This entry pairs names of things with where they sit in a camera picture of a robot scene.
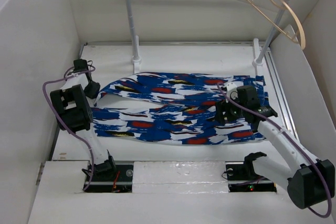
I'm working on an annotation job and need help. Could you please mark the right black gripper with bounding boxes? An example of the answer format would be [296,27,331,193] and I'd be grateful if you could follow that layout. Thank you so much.
[214,92,247,124]

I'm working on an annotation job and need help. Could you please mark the blue patterned trousers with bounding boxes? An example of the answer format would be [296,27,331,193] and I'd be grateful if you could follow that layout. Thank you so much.
[92,72,269,145]

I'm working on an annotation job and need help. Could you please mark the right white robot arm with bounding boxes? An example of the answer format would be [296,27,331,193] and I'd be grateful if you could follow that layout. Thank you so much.
[215,82,335,218]

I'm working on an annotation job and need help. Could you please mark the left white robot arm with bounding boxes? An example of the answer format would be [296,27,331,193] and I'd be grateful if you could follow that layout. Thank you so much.
[47,59,118,182]

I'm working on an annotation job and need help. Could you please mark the wooden clothes hanger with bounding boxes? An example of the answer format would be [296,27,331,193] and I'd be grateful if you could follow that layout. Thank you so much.
[245,0,307,49]

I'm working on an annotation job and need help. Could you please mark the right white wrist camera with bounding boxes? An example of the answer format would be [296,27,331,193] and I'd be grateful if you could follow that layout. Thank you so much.
[224,82,238,100]

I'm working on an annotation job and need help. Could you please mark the aluminium rail right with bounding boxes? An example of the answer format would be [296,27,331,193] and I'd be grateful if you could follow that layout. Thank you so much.
[264,49,299,139]

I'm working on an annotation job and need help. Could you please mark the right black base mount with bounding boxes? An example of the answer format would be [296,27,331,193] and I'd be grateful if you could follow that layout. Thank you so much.
[222,152,277,193]

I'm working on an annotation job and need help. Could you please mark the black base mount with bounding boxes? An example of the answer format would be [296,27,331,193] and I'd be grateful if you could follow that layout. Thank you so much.
[222,152,277,193]
[82,163,134,193]

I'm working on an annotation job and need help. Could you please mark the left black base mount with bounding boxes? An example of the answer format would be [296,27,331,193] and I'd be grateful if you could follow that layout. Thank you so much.
[82,163,134,193]

